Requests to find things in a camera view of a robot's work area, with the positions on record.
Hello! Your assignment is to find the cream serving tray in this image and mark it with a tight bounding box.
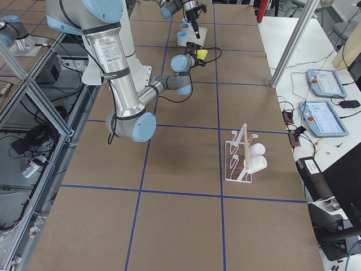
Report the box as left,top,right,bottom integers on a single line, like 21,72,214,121
186,26,208,46

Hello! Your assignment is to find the white wire cup rack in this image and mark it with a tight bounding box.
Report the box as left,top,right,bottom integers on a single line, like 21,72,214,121
224,123,258,183

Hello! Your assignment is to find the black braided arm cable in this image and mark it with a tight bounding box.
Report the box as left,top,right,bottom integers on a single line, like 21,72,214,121
153,47,223,104

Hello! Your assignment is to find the brown table mat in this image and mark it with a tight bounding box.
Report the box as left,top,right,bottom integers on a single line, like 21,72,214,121
27,5,323,270

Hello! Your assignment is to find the red fire extinguisher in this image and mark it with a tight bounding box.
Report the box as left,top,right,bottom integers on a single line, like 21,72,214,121
256,0,268,23

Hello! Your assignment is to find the aluminium frame post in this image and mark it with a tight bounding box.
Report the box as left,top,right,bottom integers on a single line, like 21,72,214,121
270,0,319,88

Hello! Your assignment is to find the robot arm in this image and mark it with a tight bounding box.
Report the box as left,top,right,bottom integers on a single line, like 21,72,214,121
156,0,207,39
46,1,206,142

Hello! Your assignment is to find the black power adapter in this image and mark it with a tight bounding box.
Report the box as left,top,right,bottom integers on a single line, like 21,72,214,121
338,100,360,108

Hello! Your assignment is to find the pink plastic cup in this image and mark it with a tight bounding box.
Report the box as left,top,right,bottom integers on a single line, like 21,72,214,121
249,143,266,158

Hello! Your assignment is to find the blue teach pendant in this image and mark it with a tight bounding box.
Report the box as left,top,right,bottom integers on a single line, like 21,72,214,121
306,69,347,98
299,100,349,138

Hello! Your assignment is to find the grey plastic cup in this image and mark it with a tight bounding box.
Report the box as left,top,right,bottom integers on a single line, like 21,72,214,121
180,23,190,32

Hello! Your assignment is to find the near blue teach pendant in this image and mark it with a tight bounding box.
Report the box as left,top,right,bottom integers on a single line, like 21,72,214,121
299,100,349,138

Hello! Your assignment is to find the white plastic cup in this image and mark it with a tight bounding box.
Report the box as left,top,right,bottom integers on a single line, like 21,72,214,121
248,156,267,174

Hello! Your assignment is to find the far blue teach pendant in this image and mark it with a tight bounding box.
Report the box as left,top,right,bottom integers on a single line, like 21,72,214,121
306,69,347,98

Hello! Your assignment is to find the yellow plastic cup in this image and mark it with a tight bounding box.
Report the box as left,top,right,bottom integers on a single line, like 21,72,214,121
196,49,208,61

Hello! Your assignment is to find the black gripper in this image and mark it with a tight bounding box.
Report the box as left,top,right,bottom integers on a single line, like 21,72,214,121
184,42,205,67
184,4,206,39

